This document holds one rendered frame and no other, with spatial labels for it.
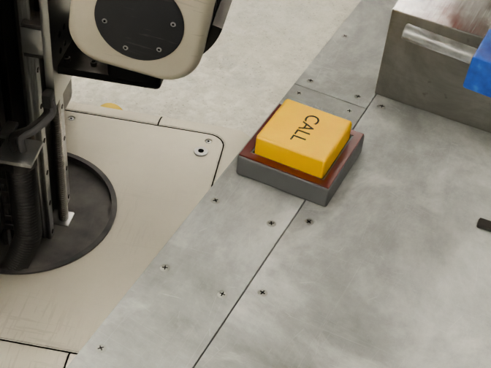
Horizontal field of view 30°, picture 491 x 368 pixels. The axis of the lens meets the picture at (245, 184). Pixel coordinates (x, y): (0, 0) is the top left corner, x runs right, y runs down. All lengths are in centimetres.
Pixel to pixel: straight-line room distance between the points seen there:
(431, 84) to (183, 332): 34
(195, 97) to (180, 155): 61
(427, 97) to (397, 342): 27
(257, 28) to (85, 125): 90
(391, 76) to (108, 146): 82
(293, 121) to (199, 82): 146
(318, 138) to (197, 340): 20
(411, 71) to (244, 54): 150
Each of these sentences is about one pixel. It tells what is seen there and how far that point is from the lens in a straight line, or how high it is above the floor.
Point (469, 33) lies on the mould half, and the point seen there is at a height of 89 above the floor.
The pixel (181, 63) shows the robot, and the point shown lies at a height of 68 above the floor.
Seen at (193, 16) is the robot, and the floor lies 74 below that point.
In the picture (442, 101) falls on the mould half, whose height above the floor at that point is 82.
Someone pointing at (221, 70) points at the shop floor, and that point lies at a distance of 225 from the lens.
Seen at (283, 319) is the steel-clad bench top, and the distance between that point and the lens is 64.
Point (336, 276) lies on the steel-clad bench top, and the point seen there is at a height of 80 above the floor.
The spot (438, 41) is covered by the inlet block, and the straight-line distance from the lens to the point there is 68.
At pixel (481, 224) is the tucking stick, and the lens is 74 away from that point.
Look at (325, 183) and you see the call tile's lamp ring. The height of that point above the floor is 82.
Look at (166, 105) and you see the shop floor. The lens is 212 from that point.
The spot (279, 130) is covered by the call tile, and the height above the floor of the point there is 84.
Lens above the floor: 129
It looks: 42 degrees down
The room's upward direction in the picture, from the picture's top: 6 degrees clockwise
